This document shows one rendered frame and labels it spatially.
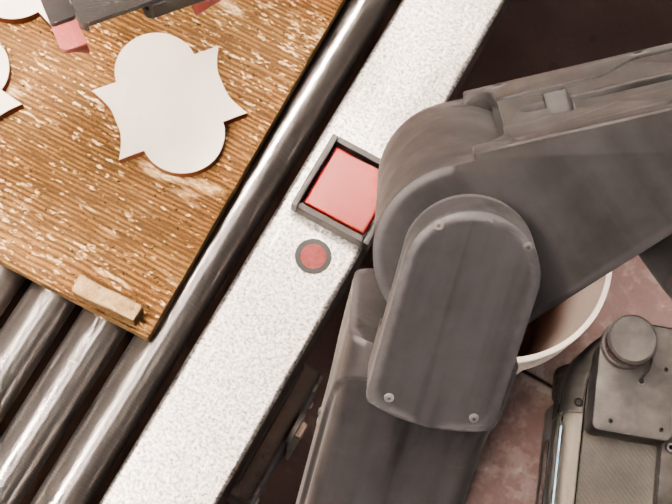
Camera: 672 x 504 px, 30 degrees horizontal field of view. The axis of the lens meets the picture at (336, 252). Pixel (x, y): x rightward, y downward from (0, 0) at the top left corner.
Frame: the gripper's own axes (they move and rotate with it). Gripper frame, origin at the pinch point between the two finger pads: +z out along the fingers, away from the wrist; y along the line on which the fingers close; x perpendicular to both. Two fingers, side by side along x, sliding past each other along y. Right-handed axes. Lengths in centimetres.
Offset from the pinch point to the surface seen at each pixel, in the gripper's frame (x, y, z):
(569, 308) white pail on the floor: 25, -50, 79
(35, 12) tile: -7.3, 7.4, 5.9
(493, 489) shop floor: 44, -33, 100
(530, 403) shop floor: 34, -45, 100
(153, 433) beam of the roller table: 30.8, 11.2, 9.1
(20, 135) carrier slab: 2.7, 12.5, 7.0
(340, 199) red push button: 18.3, -10.9, 7.4
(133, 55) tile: -0.3, 0.9, 5.9
